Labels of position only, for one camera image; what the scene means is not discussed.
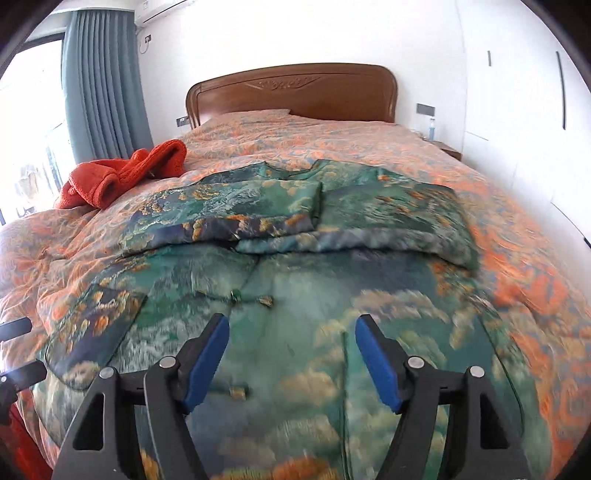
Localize wooden nightstand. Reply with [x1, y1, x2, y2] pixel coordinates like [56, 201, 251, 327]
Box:
[416, 132, 462, 161]

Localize white wardrobe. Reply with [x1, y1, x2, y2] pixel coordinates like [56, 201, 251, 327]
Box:
[456, 1, 590, 237]

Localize orange fleece garment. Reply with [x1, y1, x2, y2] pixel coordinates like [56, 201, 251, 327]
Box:
[55, 139, 187, 209]

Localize grey wall switch panel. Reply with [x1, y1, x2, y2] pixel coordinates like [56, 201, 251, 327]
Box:
[416, 103, 436, 117]

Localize brown wooden headboard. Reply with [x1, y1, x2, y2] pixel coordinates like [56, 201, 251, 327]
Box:
[185, 63, 398, 128]

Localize small bottle on nightstand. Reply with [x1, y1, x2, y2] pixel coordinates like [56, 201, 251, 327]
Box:
[428, 117, 436, 141]

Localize orange floral bed quilt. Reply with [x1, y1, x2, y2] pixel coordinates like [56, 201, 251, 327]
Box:
[1, 110, 590, 479]

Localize green patterned silk garment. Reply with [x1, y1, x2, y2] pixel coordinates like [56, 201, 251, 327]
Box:
[34, 161, 552, 479]

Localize blue-grey curtain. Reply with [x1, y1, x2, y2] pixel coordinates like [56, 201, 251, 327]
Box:
[61, 10, 153, 164]

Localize white air conditioner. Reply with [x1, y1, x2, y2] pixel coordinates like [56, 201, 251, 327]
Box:
[134, 0, 193, 27]

